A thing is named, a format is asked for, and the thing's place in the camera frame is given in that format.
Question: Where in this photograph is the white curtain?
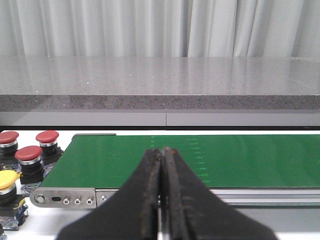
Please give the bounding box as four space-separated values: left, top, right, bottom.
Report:
0 0 320 58

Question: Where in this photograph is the green conveyor belt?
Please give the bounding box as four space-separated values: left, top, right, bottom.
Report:
41 134 320 189

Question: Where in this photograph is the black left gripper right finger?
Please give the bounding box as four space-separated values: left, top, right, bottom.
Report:
162 147 277 240

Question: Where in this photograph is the aluminium conveyor frame rail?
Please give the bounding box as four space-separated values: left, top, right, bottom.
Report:
96 187 320 207

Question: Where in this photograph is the steel conveyor end plate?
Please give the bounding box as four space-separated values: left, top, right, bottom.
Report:
29 187 97 209

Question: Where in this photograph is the red mushroom push button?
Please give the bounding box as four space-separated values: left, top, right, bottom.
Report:
14 145 44 185
0 131 19 165
35 130 63 166

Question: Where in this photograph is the yellow mushroom push button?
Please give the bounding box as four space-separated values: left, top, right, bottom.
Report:
0 170 28 231

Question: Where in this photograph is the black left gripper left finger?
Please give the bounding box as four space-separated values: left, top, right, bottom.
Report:
57 148 161 240

